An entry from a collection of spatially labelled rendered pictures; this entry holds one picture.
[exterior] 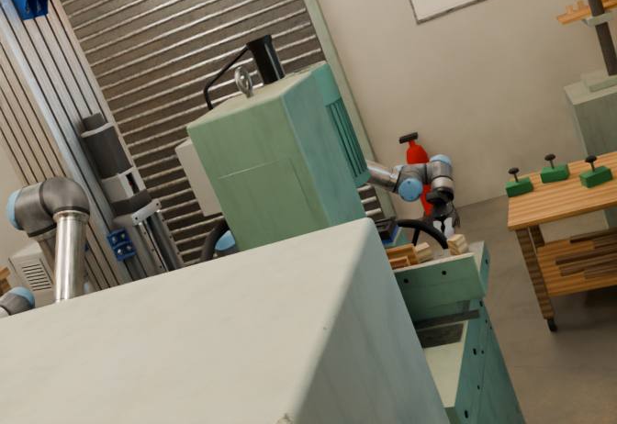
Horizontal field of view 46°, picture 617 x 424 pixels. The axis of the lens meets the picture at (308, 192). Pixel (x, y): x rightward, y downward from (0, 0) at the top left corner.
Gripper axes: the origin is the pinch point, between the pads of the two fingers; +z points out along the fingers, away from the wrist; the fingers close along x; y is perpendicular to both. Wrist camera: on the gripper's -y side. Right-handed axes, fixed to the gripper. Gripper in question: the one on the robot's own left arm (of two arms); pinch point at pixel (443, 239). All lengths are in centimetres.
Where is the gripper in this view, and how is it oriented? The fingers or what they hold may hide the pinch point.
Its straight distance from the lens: 227.7
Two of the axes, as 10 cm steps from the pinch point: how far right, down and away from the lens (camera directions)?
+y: 4.5, 6.0, 6.6
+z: -0.6, 7.6, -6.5
